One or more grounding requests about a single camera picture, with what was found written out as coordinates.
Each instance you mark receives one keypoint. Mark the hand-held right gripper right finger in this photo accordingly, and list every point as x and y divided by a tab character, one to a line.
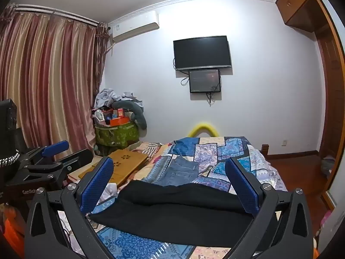
242	186

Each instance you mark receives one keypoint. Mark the grey long pillow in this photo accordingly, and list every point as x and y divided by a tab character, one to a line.
140	116

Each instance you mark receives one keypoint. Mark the wooden bedpost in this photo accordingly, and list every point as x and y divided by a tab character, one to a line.
265	149

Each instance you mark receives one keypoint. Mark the green patterned storage bag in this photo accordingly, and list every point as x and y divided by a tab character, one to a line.
116	136

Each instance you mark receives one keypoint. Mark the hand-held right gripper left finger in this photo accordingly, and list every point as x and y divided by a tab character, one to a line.
97	183

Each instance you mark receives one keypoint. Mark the black pants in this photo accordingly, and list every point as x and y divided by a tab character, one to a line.
175	213

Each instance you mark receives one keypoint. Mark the wooden overhead cabinet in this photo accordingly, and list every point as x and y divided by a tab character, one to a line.
293	2

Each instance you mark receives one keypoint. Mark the small black wall monitor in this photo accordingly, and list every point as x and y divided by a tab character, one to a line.
204	81

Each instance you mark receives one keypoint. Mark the orange box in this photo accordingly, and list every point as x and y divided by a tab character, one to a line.
118	121

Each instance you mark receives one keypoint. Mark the small red box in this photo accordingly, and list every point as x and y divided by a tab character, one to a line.
120	112

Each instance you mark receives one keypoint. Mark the black wall television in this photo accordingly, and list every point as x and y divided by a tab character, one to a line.
202	51

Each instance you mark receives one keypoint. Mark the wooden lap desk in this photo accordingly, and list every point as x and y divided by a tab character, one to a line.
126	162

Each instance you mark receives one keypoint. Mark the blue jeans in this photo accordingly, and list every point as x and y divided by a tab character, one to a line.
176	168

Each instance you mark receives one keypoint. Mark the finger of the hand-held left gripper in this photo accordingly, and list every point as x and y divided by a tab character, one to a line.
76	159
55	147

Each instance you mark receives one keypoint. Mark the grey clothes pile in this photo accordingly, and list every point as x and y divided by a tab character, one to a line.
113	97

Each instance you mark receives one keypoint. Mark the yellow foam tube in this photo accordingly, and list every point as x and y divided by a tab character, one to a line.
202	127

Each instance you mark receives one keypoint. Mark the white crumpled cloth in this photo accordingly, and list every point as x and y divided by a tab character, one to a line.
107	193

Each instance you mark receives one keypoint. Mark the curtain rail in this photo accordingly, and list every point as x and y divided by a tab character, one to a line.
54	14

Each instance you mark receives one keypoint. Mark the wooden wardrobe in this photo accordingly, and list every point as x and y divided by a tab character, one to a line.
335	108

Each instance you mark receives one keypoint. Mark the blue patchwork bed quilt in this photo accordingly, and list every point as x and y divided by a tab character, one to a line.
215	151

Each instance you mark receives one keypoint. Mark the grey clothes on floor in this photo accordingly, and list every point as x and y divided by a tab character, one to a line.
328	166

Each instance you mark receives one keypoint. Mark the white air conditioner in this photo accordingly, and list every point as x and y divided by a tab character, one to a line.
134	27

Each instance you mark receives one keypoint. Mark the pink striped curtain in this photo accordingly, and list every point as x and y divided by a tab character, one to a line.
45	81

